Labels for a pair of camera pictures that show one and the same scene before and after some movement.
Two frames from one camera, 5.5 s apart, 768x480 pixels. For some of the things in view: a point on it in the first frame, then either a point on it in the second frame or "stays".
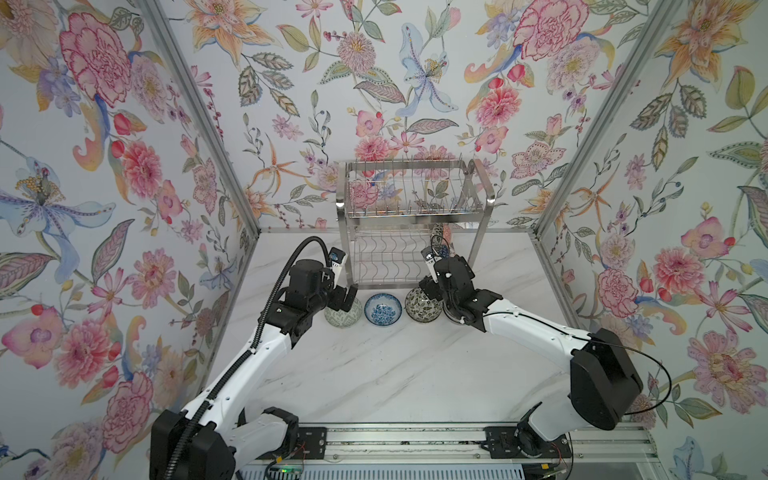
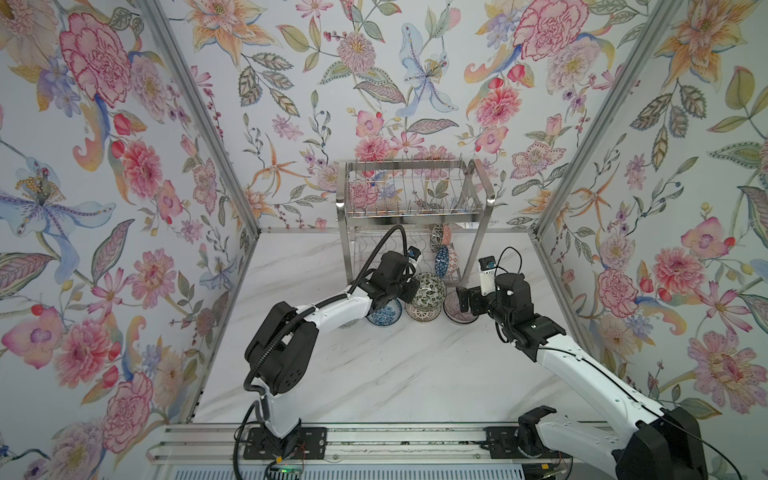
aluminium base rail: x=356 y=445 stays
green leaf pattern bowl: x=420 y=307 stays
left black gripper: x=339 y=301 to x=411 y=288
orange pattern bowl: x=447 y=233 stays
